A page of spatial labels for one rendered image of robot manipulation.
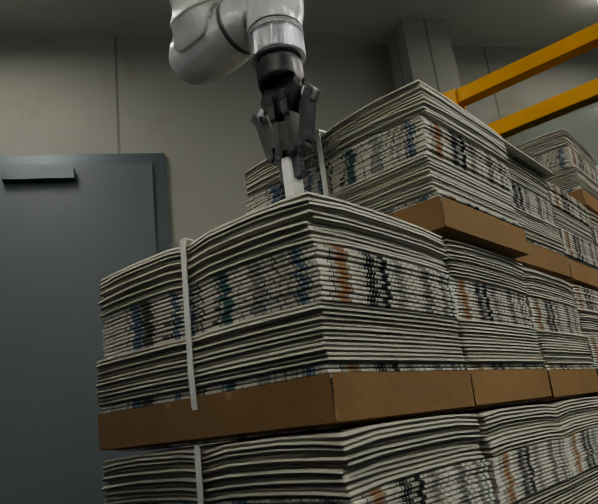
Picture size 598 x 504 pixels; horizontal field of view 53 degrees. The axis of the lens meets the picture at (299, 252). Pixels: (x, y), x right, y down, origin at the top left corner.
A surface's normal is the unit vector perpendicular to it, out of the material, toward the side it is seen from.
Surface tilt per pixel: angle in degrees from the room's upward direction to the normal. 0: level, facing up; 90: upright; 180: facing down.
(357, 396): 93
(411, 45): 90
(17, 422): 90
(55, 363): 90
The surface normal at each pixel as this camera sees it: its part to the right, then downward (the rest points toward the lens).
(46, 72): 0.20, -0.30
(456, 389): 0.75, -0.24
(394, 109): -0.67, -0.14
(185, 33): -0.55, 0.36
